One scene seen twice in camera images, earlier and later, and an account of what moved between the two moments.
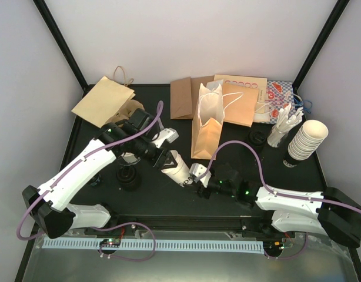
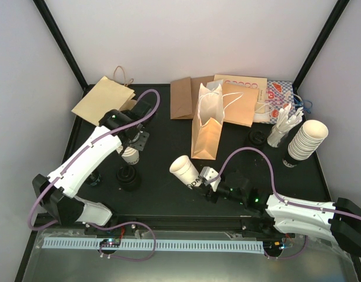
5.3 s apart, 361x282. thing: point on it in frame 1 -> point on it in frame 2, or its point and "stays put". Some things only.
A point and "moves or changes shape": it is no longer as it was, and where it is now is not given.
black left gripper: (158, 161) -> (140, 145)
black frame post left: (62, 46) stays put
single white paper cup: (180, 173) moves or changes shape
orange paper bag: (207, 122) stays put
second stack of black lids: (126, 176) stays put
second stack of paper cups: (308, 137) stays put
